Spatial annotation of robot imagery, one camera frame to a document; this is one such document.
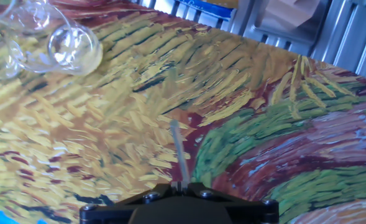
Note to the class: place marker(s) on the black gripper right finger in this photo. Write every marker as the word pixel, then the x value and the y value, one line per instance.
pixel 251 211

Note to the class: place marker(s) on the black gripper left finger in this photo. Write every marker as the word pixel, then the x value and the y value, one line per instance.
pixel 114 211

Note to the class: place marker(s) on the clear glass rod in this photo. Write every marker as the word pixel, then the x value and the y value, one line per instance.
pixel 179 149

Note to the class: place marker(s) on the large glass beaker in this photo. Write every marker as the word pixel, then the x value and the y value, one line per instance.
pixel 74 51

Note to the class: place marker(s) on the painted wheatfield tablecloth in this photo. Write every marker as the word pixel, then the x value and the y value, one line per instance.
pixel 108 124

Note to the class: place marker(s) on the grey metal tray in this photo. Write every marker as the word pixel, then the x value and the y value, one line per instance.
pixel 282 40

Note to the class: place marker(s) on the beige wooden block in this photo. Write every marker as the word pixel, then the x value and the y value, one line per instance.
pixel 288 14

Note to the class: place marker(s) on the blue pack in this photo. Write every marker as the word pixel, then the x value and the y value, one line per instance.
pixel 207 7

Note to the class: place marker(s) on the yellow paper pack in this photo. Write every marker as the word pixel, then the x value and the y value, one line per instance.
pixel 223 3

